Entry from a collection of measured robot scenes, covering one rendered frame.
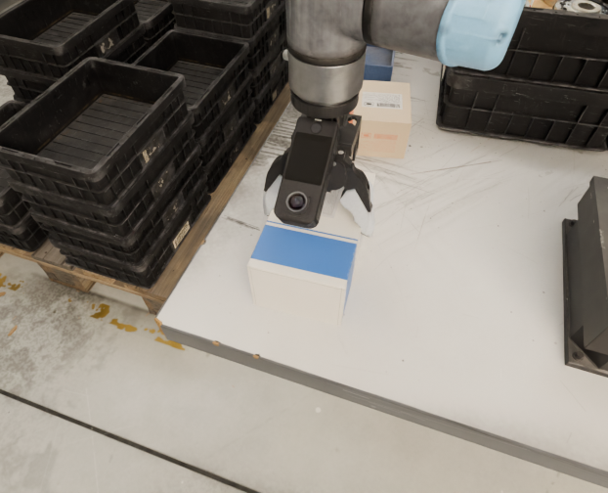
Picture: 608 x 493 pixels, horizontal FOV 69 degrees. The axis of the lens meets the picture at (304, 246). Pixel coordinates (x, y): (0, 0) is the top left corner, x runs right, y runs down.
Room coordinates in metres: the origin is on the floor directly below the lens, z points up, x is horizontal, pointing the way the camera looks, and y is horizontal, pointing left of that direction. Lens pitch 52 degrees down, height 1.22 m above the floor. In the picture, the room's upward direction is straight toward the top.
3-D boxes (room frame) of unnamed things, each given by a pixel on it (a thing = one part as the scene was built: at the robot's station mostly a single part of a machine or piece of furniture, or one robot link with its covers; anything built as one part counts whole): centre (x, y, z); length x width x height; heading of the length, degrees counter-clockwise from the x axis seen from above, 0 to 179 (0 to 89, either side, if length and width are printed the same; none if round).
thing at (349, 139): (0.42, -0.02, 0.90); 0.09 x 0.08 x 0.12; 164
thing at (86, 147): (0.92, 0.51, 0.37); 0.40 x 0.30 x 0.45; 161
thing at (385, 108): (0.68, -0.10, 0.74); 0.16 x 0.12 x 0.07; 83
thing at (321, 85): (0.41, -0.02, 0.98); 0.08 x 0.08 x 0.05
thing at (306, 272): (0.39, -0.02, 0.75); 0.20 x 0.12 x 0.09; 164
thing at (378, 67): (0.90, -0.11, 0.74); 0.20 x 0.15 x 0.07; 169
